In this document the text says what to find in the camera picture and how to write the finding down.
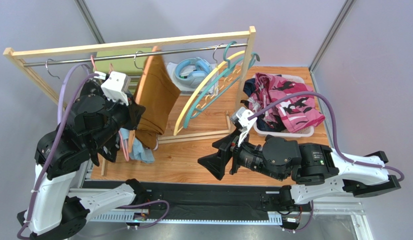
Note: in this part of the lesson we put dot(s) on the steel hanging rod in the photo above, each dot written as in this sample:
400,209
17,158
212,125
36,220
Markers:
127,56

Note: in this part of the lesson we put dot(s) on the dark blue jeans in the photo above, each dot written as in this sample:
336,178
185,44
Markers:
262,125

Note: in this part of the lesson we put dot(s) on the wooden clothes rack frame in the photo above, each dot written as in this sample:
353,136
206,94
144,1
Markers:
136,43

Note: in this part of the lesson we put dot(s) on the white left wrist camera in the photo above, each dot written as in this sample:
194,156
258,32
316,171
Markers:
115,86

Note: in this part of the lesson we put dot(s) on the pink clothes hanger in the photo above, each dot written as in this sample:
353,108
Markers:
123,143

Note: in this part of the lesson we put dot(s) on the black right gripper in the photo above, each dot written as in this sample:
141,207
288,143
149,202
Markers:
232,158

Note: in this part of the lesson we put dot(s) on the green box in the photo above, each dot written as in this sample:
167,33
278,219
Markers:
124,65

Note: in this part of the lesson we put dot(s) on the black white patterned trousers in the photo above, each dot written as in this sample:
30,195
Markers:
91,87

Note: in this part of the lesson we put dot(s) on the brown trousers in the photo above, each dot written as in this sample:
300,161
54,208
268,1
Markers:
165,94

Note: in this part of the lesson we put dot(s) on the teal clothes hanger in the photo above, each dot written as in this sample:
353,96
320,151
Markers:
210,90

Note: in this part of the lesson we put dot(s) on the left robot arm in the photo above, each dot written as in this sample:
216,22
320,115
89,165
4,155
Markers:
54,215

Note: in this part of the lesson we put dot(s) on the yellow clothes hanger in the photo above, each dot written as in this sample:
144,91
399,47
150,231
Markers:
200,93

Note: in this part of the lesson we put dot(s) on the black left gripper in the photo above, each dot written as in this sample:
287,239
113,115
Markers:
135,112

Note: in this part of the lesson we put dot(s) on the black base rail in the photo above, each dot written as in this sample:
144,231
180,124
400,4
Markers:
211,202

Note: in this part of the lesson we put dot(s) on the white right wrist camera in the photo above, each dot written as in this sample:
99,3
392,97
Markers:
243,119

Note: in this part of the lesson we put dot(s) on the white plastic laundry basket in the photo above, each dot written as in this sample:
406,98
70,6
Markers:
303,133

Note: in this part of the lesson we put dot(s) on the pink camouflage trousers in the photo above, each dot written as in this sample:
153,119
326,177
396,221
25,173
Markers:
297,113

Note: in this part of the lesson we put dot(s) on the light blue trousers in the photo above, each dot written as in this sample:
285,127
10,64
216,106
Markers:
136,150

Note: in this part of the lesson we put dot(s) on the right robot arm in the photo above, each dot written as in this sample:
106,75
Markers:
317,170

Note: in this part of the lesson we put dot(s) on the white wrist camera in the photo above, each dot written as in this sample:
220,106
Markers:
115,86
243,119

